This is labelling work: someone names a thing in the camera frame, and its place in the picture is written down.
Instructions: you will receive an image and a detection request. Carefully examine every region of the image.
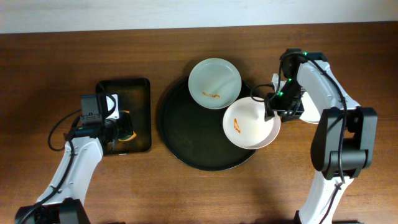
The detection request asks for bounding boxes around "pale green plate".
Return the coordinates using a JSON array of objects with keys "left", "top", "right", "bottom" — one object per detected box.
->
[{"left": 188, "top": 58, "right": 242, "bottom": 110}]

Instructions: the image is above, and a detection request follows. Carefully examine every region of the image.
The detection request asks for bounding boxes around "green and yellow sponge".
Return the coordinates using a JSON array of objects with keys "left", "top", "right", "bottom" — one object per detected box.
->
[{"left": 118, "top": 110, "right": 137, "bottom": 142}]

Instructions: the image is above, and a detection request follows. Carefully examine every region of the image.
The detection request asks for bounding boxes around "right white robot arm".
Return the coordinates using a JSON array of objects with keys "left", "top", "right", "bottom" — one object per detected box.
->
[{"left": 263, "top": 49, "right": 377, "bottom": 223}]

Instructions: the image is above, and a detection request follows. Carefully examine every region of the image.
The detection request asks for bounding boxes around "pale pink plate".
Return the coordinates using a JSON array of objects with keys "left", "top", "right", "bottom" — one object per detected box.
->
[{"left": 223, "top": 96, "right": 281, "bottom": 150}]

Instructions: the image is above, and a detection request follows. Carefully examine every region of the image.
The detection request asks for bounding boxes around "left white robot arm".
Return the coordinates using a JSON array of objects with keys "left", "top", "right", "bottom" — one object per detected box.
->
[{"left": 15, "top": 93, "right": 136, "bottom": 223}]

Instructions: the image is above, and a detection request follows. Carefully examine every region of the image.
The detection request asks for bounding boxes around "black rectangular tray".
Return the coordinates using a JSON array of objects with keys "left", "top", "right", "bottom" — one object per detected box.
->
[{"left": 95, "top": 78, "right": 152, "bottom": 156}]

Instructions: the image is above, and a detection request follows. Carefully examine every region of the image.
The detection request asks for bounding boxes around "round black tray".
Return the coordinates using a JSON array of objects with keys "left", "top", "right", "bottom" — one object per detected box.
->
[{"left": 157, "top": 78, "right": 256, "bottom": 171}]

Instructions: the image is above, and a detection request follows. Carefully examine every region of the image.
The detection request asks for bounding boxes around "white plate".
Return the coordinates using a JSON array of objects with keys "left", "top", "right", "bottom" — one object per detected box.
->
[{"left": 299, "top": 92, "right": 320, "bottom": 124}]

